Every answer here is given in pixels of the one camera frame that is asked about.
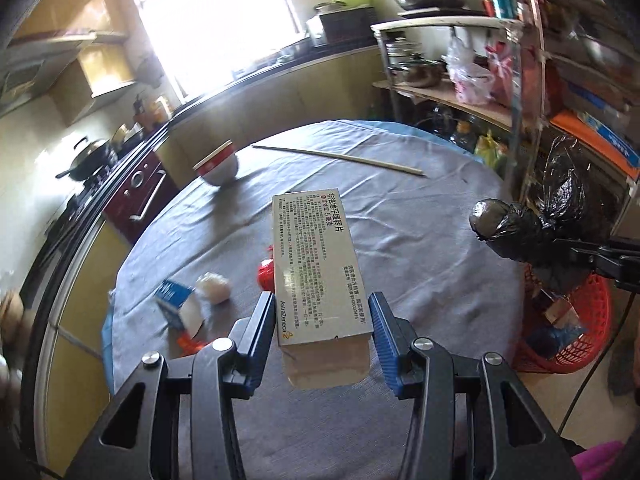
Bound red plastic bag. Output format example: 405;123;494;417
486;41;522;109

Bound white tissue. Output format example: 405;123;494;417
195;272;232;306

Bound black plastic bag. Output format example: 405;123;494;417
469;135;608;297

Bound maroon oven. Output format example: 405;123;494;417
102;147;178;246

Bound blue and white carton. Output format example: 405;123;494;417
154;280;206;337

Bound yellow bag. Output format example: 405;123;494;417
474;131;507;172

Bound metal storage rack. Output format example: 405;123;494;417
515;0;640;241

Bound yellow wall cabinets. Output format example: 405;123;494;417
10;0;138;127

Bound small brown box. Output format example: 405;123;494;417
544;299;581;327

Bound window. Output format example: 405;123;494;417
125;0;306;101

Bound grey range hood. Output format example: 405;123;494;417
0;35;96;117

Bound blue plastic wrapper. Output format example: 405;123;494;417
527;325;587;361

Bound pot with glass lid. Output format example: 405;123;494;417
399;57;447;89

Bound stack of steel pots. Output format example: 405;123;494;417
385;37;417;69

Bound cooking oil bottle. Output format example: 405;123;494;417
450;115;478;153

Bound black wok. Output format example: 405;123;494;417
55;137;115;182

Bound red wrapper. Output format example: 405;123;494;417
257;258;277;292
177;332;208;353

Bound wooden chopstick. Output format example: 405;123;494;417
251;145;425;176
252;146;425;177

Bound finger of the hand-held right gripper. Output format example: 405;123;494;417
552;238;640;261
595;255;640;293

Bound gas stove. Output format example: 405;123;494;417
45;157;131;233

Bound white plastic bag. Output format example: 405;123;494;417
445;34;494;107

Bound blue flat box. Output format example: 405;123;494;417
584;110;640;167

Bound red plastic basket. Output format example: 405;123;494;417
512;265;613;375

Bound yellow lower kitchen cabinets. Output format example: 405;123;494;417
155;45;386;191

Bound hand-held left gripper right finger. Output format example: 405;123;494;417
369;291;576;480

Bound brown round object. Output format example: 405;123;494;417
0;290;38;361

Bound beige medicine box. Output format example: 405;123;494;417
271;190;375;390

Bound black countertop appliance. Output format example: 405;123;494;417
307;7;377;47

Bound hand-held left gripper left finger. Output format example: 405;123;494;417
65;291;278;480

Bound white shelf rack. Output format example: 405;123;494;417
372;14;526;196

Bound orange box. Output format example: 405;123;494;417
550;110;640;182

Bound grey tablecloth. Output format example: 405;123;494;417
102;120;526;480

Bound pink clothing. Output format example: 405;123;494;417
572;440;633;480

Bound red and white bowl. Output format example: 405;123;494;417
192;140;240;187

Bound black cable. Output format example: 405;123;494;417
556;287;636;438

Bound blue tablecloth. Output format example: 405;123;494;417
100;119;476;361

